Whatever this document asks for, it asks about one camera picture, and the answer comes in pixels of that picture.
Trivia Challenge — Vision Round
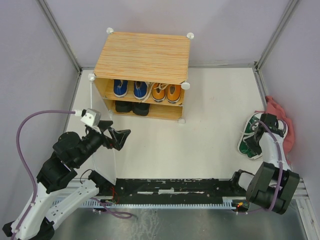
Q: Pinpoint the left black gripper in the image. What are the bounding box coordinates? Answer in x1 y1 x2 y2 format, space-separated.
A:
74 119 131 166

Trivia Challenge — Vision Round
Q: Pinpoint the green sneaker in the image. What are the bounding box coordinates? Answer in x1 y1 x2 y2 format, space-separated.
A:
246 121 289 161
237 112 262 160

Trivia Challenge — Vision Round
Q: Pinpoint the blue sneaker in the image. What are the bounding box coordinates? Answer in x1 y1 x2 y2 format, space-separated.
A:
113 79 128 98
133 81 148 101

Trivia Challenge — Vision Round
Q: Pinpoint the orange sneaker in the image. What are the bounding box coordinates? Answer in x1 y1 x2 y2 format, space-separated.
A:
142 83 168 103
166 84 182 104

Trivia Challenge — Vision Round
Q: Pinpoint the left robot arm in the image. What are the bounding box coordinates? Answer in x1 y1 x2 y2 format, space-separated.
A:
2 120 131 240

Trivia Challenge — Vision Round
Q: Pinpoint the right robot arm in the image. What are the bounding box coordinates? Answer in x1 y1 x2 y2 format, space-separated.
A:
229 112 300 215

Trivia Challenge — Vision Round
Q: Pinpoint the front left cabinet connector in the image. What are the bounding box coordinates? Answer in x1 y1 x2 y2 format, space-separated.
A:
88 73 96 82

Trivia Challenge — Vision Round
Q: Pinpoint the wood pattern shoe cabinet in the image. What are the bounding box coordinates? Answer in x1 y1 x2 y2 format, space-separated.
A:
93 32 191 121

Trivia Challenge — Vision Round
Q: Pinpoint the bottom right cabinet connector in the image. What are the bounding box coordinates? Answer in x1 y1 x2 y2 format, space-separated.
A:
177 118 186 124

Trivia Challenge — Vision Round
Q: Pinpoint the front right cabinet connector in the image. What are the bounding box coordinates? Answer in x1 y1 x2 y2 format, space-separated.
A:
181 82 191 90

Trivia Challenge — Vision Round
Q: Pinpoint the white cabinet corner connector left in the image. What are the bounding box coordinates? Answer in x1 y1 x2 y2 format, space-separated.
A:
106 27 114 35

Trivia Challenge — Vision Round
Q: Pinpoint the white cabinet corner connector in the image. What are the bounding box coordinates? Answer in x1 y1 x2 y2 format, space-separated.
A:
186 32 195 40
106 27 114 35

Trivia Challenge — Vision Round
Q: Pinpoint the white cabinet corner connector right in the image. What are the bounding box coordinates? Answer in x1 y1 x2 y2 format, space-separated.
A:
186 32 195 40

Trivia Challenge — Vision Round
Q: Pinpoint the pink cloth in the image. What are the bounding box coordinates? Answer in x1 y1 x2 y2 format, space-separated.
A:
255 96 295 165

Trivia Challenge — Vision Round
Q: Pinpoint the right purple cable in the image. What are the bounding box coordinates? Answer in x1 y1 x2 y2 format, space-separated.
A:
236 119 287 216

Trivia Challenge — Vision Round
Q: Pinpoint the purple cable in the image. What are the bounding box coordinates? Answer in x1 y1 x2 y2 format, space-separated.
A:
236 119 287 216
9 109 136 240

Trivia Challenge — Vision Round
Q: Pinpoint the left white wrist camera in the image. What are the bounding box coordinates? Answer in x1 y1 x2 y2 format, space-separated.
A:
80 108 101 133

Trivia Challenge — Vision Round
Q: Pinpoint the white cable duct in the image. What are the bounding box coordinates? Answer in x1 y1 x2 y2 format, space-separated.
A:
69 198 238 208

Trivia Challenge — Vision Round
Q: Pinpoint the aluminium rail frame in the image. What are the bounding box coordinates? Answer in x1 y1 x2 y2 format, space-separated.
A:
254 62 320 240

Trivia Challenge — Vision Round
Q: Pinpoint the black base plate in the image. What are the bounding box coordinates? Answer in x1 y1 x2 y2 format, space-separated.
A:
98 178 246 204

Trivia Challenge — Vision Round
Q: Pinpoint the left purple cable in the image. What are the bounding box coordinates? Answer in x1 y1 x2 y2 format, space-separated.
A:
9 109 136 240

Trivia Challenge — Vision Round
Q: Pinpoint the left aluminium frame post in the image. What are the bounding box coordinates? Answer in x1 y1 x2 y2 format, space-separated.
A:
36 0 82 73

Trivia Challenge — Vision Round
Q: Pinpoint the aluminium frame post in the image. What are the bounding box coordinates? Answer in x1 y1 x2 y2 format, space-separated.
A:
255 0 301 71
36 0 82 73

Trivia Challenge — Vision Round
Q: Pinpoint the right aluminium frame post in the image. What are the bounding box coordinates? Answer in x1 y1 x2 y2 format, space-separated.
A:
255 0 301 71

